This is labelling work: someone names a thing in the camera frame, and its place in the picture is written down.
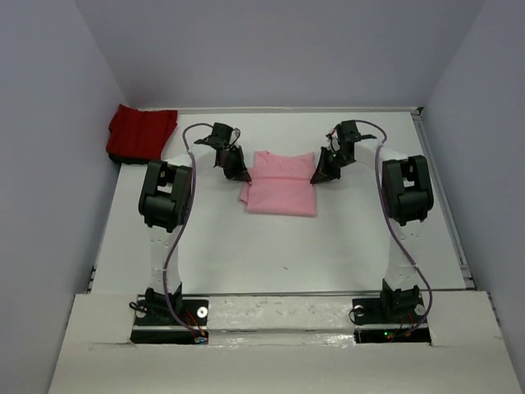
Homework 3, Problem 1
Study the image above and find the red folded t shirt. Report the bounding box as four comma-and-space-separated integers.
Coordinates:
106, 104, 178, 164

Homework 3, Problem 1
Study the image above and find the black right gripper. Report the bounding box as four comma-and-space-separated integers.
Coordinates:
310, 147, 354, 185

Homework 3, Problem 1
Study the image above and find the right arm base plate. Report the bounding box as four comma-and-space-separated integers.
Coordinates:
349, 297, 431, 345

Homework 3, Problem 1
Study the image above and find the pink t shirt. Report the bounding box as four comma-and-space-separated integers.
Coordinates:
239, 151, 317, 218

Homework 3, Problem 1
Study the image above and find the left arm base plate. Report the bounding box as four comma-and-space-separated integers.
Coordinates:
129, 298, 209, 345

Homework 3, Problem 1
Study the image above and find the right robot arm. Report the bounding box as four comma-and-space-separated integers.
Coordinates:
310, 120, 434, 330

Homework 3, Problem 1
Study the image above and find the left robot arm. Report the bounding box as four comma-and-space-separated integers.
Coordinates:
134, 122, 251, 332

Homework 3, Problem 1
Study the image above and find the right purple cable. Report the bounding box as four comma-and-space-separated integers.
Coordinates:
352, 119, 434, 341

